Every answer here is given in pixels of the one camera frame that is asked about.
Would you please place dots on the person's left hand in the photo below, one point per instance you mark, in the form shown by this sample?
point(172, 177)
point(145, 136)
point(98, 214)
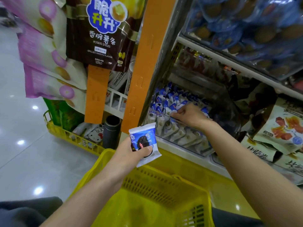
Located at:
point(124, 160)

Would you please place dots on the row of small brown packets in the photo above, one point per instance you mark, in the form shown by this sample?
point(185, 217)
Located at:
point(208, 66)

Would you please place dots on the person's right hand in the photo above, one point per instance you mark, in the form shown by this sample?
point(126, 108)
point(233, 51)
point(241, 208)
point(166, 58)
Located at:
point(191, 115)

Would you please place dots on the person's right forearm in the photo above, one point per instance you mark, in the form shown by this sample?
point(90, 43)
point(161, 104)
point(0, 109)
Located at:
point(255, 177)

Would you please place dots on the orange shelf post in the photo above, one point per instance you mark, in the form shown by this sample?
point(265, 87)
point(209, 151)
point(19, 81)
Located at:
point(149, 59)

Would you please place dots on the row of fruit print bags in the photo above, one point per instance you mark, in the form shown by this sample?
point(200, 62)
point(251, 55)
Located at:
point(284, 130)

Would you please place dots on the store shelf with yellow base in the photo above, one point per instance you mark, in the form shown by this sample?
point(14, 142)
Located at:
point(227, 191)

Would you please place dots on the black potato stick bag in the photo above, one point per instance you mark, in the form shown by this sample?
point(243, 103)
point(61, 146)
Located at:
point(94, 49)

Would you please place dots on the dark grey cylinder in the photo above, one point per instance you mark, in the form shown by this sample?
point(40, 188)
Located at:
point(111, 132)

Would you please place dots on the purple white snack bag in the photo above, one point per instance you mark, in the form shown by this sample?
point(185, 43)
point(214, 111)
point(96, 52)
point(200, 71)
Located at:
point(42, 52)
point(28, 11)
point(47, 87)

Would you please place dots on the white card packet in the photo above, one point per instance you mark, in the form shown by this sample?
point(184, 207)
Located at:
point(118, 80)

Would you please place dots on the clear plastic bin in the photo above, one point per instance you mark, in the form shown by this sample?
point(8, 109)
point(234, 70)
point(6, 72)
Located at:
point(227, 111)

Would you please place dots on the person's left forearm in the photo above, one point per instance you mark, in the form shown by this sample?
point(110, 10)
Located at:
point(85, 203)

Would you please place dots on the pile of blue jelly cups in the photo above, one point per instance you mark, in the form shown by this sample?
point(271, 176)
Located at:
point(246, 26)

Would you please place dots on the white cartoon print packet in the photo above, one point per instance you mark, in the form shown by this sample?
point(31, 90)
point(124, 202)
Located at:
point(97, 134)

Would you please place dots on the pile of blue snack packets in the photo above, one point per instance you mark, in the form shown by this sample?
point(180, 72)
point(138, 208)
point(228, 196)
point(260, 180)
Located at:
point(165, 99)

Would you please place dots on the yellow floor basket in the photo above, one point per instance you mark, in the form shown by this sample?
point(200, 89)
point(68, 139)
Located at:
point(75, 139)

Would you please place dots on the green snack bags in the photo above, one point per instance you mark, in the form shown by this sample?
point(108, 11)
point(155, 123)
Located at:
point(64, 115)

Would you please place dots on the grey trousers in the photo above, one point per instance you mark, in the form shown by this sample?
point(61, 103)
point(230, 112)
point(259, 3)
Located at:
point(23, 212)

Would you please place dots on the blue white snack packet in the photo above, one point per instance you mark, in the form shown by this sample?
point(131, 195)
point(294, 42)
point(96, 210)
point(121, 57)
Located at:
point(144, 137)

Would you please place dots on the orange hanging strip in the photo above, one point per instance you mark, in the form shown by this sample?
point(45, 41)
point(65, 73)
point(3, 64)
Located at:
point(97, 94)

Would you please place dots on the yellow plastic shopping basket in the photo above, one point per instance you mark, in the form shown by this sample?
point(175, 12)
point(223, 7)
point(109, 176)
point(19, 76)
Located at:
point(142, 205)

